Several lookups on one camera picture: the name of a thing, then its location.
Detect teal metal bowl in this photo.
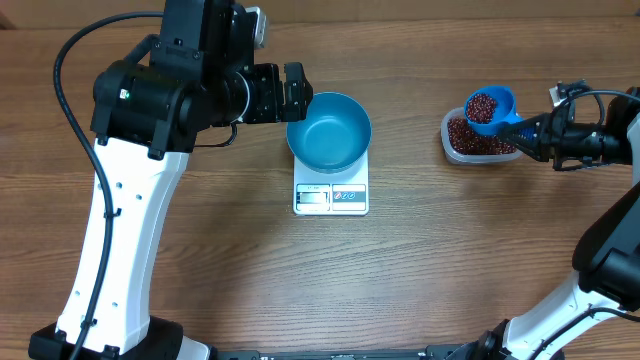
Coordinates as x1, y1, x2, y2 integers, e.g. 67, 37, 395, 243
286, 92, 373, 173

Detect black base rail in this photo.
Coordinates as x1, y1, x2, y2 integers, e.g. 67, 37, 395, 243
214, 342, 477, 360

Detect red adzuki beans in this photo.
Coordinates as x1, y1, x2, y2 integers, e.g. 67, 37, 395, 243
447, 117, 516, 155

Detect red beans in scoop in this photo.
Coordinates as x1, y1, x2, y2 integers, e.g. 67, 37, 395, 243
465, 93, 498, 124

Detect white digital kitchen scale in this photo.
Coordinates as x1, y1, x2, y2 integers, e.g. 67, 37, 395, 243
292, 152, 370, 216

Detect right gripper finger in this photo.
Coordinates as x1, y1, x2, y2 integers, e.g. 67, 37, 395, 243
498, 113, 550, 137
499, 135, 548, 162

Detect clear plastic food container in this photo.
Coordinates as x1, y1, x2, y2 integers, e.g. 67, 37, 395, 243
441, 107, 523, 165

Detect blue plastic measuring scoop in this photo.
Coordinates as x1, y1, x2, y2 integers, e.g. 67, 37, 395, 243
464, 85, 524, 136

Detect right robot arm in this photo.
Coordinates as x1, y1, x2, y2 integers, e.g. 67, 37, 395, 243
447, 81, 639, 359

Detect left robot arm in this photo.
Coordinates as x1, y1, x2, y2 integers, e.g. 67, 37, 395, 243
28, 1, 313, 360

